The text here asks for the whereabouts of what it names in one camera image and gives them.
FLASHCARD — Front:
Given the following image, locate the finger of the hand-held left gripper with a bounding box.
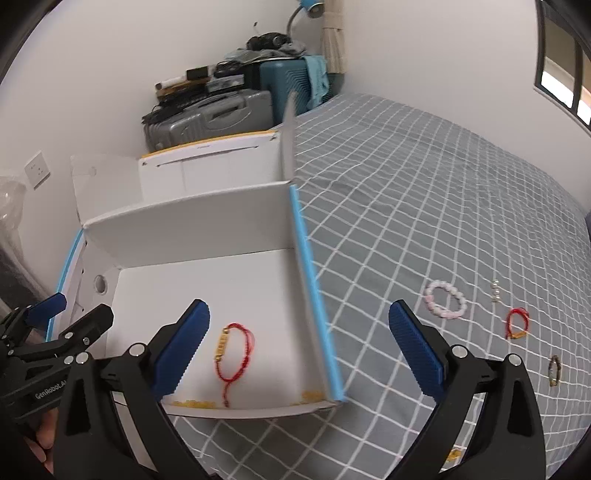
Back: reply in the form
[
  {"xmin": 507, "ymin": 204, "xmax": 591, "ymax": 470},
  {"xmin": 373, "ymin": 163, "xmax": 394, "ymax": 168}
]
[
  {"xmin": 0, "ymin": 292, "xmax": 69, "ymax": 344},
  {"xmin": 9, "ymin": 304, "xmax": 115, "ymax": 366}
]

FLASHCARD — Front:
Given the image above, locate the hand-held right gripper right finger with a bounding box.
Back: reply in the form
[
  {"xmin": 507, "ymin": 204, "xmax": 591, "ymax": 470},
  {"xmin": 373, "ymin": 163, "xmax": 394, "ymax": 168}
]
[{"xmin": 388, "ymin": 299, "xmax": 549, "ymax": 480}]

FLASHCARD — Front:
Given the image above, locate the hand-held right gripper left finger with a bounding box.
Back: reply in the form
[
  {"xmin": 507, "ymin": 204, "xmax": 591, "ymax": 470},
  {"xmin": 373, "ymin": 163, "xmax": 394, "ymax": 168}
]
[{"xmin": 54, "ymin": 299, "xmax": 213, "ymax": 480}]

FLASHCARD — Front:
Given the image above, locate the red string bracelet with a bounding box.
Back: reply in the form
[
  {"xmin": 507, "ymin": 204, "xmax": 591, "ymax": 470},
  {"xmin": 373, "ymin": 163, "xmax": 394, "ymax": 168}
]
[
  {"xmin": 212, "ymin": 323, "xmax": 257, "ymax": 408},
  {"xmin": 504, "ymin": 308, "xmax": 529, "ymax": 341}
]

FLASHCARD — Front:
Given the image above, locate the pink bead bracelet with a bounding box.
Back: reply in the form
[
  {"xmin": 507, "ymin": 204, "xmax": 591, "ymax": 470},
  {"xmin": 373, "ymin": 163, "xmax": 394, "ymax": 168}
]
[{"xmin": 424, "ymin": 280, "xmax": 467, "ymax": 321}]

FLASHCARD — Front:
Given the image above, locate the blue and yellow box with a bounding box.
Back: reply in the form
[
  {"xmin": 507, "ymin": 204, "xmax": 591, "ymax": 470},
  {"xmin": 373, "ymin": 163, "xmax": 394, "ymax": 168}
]
[{"xmin": 45, "ymin": 90, "xmax": 347, "ymax": 480}]

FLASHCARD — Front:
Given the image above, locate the person's left hand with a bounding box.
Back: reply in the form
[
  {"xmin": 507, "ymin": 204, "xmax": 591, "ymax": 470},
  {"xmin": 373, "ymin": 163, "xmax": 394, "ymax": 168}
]
[{"xmin": 24, "ymin": 410, "xmax": 59, "ymax": 472}]

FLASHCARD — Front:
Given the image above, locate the clear plastic bag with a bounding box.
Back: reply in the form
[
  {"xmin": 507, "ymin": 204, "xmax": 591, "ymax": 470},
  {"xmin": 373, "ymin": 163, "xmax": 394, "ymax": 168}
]
[{"xmin": 0, "ymin": 178, "xmax": 26, "ymax": 259}]

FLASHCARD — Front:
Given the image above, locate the grey checked bed sheet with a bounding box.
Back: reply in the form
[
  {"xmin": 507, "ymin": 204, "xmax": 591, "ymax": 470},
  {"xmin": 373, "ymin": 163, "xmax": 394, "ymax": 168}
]
[{"xmin": 106, "ymin": 92, "xmax": 591, "ymax": 480}]

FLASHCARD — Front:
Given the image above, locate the grey hard suitcase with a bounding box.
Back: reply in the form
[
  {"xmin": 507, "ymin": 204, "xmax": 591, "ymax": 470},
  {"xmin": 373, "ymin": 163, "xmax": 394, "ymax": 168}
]
[{"xmin": 143, "ymin": 89, "xmax": 273, "ymax": 153}]

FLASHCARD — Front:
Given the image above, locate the stack of black cases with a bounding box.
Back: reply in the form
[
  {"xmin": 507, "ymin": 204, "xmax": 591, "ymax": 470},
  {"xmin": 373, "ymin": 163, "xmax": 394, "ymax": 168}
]
[{"xmin": 141, "ymin": 65, "xmax": 245, "ymax": 125}]

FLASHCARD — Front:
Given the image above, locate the teal hard suitcase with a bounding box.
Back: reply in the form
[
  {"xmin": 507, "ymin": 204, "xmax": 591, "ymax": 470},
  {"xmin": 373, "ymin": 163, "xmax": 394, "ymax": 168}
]
[{"xmin": 259, "ymin": 55, "xmax": 333, "ymax": 127}]

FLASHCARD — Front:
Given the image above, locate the teal cloth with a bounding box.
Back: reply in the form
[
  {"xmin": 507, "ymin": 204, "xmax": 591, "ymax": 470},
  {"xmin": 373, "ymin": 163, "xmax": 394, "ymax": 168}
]
[{"xmin": 302, "ymin": 54, "xmax": 331, "ymax": 112}]

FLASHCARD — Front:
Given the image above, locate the dark clothes pile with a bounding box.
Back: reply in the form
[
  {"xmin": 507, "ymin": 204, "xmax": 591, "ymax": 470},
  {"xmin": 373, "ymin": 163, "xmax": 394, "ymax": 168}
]
[{"xmin": 222, "ymin": 31, "xmax": 308, "ymax": 65}]

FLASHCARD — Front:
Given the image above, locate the beige curtain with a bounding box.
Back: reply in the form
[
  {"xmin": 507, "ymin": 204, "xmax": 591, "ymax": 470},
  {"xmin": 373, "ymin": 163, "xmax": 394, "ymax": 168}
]
[{"xmin": 320, "ymin": 0, "xmax": 347, "ymax": 75}]

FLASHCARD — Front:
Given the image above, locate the dark framed window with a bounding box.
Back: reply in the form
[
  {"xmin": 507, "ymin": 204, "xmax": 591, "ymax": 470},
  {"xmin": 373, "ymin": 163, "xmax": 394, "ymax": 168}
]
[{"xmin": 533, "ymin": 0, "xmax": 591, "ymax": 130}]

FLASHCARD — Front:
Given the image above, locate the blue desk lamp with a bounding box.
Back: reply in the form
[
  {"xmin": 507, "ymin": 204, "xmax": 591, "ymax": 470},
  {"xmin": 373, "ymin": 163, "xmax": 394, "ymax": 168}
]
[{"xmin": 285, "ymin": 0, "xmax": 326, "ymax": 40}]

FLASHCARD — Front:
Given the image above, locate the white wall socket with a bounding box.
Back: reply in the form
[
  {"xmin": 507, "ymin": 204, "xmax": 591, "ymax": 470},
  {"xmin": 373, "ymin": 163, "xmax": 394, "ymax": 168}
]
[{"xmin": 24, "ymin": 150, "xmax": 51, "ymax": 189}]

